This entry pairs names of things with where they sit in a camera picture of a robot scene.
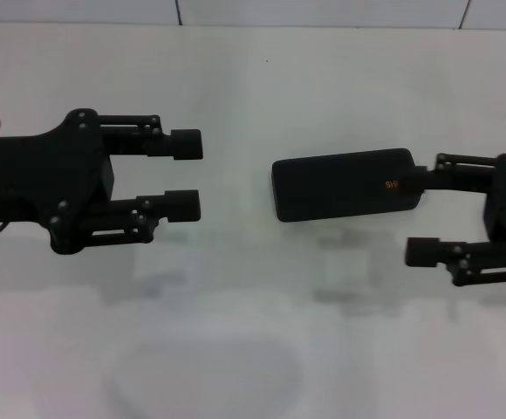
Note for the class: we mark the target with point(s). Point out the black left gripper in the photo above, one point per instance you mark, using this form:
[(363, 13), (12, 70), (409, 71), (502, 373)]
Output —
[(39, 174)]

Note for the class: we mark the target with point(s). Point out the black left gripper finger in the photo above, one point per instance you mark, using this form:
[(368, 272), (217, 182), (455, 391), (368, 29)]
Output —
[(187, 144), (183, 206)]

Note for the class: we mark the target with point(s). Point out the black glasses case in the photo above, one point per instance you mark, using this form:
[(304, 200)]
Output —
[(344, 185)]

